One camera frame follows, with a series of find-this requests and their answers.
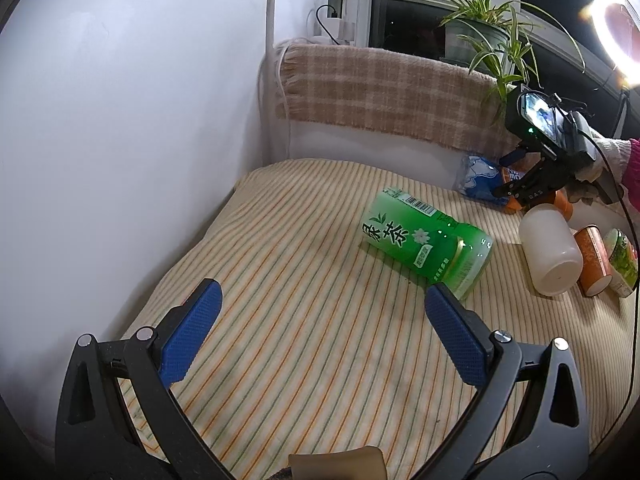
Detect ring light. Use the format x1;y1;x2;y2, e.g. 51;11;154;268
580;0;639;89

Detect potted spider plant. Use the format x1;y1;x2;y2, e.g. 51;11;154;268
440;0;584;119

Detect blue orange cup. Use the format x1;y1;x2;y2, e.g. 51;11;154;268
454;155;523;214

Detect white charger with cable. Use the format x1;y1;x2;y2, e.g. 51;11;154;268
306;3;356;46

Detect green fruit print cup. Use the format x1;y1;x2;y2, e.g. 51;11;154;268
603;229;638;298

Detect green tea cup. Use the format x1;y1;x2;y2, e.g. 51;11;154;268
360;188;494;300

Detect white plastic cup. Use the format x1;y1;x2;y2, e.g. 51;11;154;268
518;204;584;297

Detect gloved right hand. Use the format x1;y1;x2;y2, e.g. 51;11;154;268
565;130;632;205

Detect pink sleeve right forearm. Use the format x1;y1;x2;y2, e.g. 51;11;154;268
622;139;640;211

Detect striped table cloth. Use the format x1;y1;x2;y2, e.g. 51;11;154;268
134;159;639;479

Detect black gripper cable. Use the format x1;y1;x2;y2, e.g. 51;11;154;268
574;129;640;453

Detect plaid beige blanket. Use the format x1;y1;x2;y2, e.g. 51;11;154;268
276;44;518;159

